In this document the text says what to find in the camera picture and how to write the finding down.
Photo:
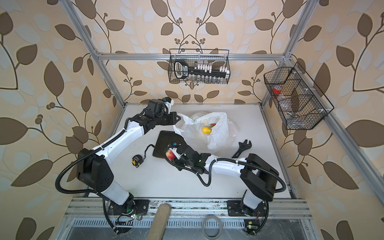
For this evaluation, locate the black adjustable wrench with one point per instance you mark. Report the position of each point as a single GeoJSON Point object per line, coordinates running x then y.
{"type": "Point", "coordinates": [243, 146]}

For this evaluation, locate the yellow black tape measure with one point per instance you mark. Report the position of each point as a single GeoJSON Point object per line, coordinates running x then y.
{"type": "Point", "coordinates": [137, 160]}

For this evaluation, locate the cardboard tube roll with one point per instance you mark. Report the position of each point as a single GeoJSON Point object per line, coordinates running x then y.
{"type": "Point", "coordinates": [159, 223]}

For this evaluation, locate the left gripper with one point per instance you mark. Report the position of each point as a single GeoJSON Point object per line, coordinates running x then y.
{"type": "Point", "coordinates": [173, 120]}

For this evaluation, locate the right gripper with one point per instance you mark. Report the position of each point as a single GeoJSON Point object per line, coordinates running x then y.
{"type": "Point", "coordinates": [179, 166]}

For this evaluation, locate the red item in basket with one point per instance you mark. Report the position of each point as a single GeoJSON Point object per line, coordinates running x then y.
{"type": "Point", "coordinates": [276, 90]}

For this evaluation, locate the tape roll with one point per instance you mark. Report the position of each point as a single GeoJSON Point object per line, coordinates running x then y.
{"type": "Point", "coordinates": [211, 222]}

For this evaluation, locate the yellow fake lemon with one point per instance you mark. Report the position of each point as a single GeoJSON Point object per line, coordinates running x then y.
{"type": "Point", "coordinates": [206, 130]}

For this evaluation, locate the rear wire basket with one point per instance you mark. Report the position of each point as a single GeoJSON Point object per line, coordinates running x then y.
{"type": "Point", "coordinates": [215, 57]}

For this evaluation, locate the white plastic bag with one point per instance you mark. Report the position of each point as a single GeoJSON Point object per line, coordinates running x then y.
{"type": "Point", "coordinates": [224, 131]}

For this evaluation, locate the black square plate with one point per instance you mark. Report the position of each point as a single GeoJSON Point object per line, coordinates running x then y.
{"type": "Point", "coordinates": [165, 139]}

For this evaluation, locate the side wire basket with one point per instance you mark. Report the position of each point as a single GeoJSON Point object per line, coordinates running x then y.
{"type": "Point", "coordinates": [302, 103]}

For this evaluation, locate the black socket tool set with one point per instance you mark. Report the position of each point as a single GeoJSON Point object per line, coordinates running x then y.
{"type": "Point", "coordinates": [200, 72]}

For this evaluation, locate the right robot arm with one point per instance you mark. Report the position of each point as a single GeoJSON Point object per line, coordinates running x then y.
{"type": "Point", "coordinates": [261, 179]}

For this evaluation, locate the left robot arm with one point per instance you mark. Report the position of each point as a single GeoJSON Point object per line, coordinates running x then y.
{"type": "Point", "coordinates": [93, 166]}

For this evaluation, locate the red fake strawberry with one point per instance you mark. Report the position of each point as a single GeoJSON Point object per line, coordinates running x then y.
{"type": "Point", "coordinates": [170, 155]}

